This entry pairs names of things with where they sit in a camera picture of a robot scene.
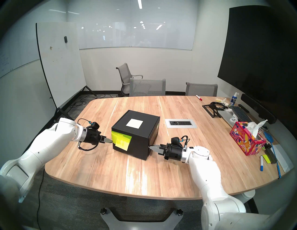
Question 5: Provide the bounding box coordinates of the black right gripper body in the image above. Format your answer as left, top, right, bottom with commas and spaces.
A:
160, 136, 190, 161

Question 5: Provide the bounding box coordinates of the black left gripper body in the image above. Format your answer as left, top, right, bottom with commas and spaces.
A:
78, 121, 107, 151

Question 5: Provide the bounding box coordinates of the black cardboard box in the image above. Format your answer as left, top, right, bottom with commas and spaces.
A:
111, 110, 161, 161

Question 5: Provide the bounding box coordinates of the red floral tissue box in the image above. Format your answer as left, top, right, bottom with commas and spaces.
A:
229, 121, 266, 156

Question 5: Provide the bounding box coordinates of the lime green sticky note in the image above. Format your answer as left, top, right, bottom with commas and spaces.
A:
111, 131, 132, 144

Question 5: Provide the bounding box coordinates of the silver table power panel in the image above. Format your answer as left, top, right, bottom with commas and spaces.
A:
165, 119, 197, 128

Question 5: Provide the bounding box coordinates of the pale square sticky note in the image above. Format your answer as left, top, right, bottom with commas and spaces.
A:
126, 118, 143, 129

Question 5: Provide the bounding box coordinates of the black laptop stand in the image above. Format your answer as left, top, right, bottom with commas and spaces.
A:
202, 104, 222, 118

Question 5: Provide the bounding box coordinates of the gray mesh office chair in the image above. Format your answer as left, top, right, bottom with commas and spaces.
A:
129, 78, 166, 97

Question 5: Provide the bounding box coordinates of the silver laptop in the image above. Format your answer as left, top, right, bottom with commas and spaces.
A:
218, 110, 240, 128

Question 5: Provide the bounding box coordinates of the gray plain-back office chair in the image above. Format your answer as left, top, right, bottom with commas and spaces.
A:
185, 82, 218, 97

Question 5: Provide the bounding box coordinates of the gray office chair with armrests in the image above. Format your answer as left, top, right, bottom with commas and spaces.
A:
116, 63, 143, 96

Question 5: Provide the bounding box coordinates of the black keyboard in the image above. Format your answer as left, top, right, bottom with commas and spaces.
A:
229, 106, 252, 123

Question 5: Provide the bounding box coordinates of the whiteboard cleaner spray bottle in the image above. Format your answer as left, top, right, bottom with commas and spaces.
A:
228, 92, 239, 107

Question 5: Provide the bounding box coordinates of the rolling whiteboard on stand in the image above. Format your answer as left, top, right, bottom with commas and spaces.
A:
36, 22, 98, 121

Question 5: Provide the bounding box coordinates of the white tissue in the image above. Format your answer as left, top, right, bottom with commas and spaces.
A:
246, 119, 268, 138

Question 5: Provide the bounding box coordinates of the black video conference bar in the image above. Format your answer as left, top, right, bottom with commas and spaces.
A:
241, 93, 277, 124

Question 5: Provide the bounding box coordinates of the blue fly swatter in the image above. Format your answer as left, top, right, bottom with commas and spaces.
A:
264, 131, 281, 178

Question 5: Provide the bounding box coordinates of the white paper sheet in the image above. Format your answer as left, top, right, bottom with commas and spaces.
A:
271, 144, 294, 173

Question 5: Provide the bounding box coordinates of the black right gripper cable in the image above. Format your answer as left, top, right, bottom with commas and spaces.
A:
180, 135, 191, 149

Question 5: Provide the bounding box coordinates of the coiled black cable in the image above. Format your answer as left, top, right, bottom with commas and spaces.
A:
210, 102, 229, 110

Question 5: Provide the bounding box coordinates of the black floor cable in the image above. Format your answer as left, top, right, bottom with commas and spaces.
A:
37, 94, 105, 227

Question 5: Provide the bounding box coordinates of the glass wall whiteboard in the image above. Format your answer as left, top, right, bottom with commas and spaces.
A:
67, 0, 197, 51

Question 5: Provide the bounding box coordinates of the large black wall screen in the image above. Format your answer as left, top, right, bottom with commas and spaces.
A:
217, 6, 297, 114

